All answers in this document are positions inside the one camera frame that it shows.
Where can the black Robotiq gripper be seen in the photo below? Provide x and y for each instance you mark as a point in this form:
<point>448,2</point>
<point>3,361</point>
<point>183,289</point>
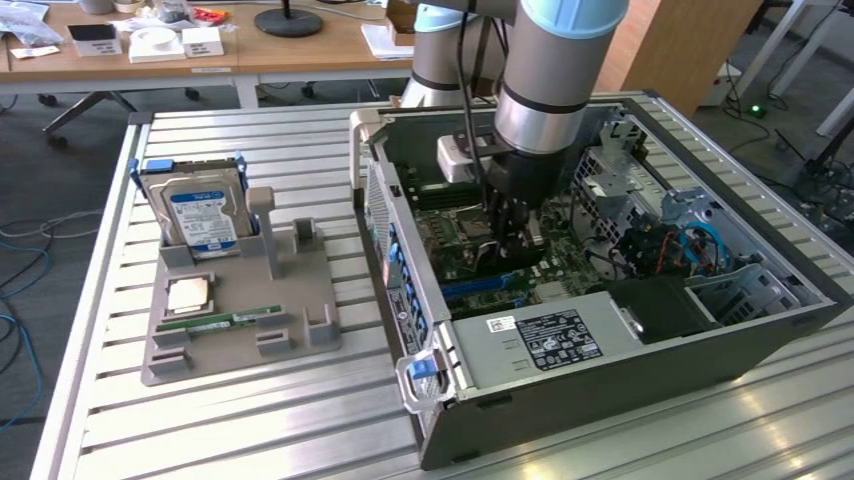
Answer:
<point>528,175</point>

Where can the green graphics card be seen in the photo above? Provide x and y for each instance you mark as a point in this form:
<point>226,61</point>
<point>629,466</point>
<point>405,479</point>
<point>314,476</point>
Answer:
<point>521,260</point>

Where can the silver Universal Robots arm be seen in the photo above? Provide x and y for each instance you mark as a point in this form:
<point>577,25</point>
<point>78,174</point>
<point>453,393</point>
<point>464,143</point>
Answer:
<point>548,75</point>

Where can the perforated metal disk bay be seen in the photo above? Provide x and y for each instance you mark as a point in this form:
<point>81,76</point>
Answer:
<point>604,200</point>

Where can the CPU socket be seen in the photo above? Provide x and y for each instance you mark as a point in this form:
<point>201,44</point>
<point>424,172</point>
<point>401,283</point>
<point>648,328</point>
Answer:
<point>470,225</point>

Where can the green motherboard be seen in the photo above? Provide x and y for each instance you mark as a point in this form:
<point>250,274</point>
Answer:
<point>568,260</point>

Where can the silver chipset heatsink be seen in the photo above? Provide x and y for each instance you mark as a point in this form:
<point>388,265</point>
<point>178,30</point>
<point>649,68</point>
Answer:
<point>556,292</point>

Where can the blue expansion slot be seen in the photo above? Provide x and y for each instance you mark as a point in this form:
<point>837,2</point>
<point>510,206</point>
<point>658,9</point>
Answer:
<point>468,288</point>

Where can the wooden cabinet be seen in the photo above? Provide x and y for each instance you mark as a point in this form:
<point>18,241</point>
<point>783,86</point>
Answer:
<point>668,50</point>

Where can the stack of papers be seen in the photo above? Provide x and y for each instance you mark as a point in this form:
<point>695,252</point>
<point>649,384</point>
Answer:
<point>384,45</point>

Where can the device with green light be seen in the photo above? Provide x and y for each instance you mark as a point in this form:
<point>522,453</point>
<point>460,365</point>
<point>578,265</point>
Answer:
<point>756,108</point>

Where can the cardboard box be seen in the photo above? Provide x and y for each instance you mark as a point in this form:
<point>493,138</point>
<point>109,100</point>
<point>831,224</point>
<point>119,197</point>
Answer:
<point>401,15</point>

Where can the grey power supply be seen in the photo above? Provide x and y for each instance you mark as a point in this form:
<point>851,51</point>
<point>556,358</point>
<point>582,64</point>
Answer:
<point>488,360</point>

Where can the blue case latch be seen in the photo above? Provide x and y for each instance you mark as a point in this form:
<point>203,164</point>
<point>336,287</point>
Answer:
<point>424,374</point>

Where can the small metal disk bay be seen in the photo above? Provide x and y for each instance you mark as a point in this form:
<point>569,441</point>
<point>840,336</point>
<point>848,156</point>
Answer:
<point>768,295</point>

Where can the black round lamp base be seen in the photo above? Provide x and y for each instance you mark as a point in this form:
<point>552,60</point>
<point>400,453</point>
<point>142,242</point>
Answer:
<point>288,25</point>

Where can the open grey PC case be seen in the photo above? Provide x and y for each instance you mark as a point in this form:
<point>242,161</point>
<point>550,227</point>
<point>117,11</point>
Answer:
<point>601,410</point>

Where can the hard disk with blue label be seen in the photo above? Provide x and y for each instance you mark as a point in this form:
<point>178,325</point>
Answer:
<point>201,220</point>

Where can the grey parts rack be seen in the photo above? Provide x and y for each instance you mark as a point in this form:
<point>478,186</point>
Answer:
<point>234,295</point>

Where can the green RAM stick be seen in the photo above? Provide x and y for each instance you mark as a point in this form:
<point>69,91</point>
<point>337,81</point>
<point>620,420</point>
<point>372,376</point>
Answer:
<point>221,320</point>

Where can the small white box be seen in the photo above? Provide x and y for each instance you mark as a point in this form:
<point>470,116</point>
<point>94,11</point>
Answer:
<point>202,45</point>

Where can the CPU chip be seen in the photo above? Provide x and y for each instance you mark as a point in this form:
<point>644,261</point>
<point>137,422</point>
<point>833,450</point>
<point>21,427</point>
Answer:
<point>187,295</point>

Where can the red small item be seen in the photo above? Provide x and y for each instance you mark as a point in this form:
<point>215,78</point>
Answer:
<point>210,17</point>

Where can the white box with roll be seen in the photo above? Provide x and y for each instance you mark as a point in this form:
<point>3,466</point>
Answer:
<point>157,50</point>

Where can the dark grey pouch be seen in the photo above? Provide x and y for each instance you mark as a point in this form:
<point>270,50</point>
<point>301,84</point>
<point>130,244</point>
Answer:
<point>174,12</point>

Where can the tape roll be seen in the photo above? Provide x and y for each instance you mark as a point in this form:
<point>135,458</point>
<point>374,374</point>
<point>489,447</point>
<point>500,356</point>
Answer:
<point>127,6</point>

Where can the office chair base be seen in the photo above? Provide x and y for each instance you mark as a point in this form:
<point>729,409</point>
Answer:
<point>74,110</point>

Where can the black and white box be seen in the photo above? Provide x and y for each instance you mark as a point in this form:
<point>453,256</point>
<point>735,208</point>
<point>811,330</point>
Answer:
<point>94,42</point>

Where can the wooden desk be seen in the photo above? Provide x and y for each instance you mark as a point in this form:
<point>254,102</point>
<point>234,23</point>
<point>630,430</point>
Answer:
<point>81,70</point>

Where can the grey cup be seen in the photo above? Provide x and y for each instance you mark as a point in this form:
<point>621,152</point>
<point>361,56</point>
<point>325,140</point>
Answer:
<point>97,6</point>

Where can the small white card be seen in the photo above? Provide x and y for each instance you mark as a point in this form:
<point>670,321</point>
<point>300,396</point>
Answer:
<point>34,52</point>

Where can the clear plastic bag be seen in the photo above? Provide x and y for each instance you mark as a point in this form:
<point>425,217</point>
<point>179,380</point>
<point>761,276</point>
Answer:
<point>27,30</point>

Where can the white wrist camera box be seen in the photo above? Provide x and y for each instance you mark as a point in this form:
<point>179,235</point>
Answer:
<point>457,162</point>

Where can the white table frame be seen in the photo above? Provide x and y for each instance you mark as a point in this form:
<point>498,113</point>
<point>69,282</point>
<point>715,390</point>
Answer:
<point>768,50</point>

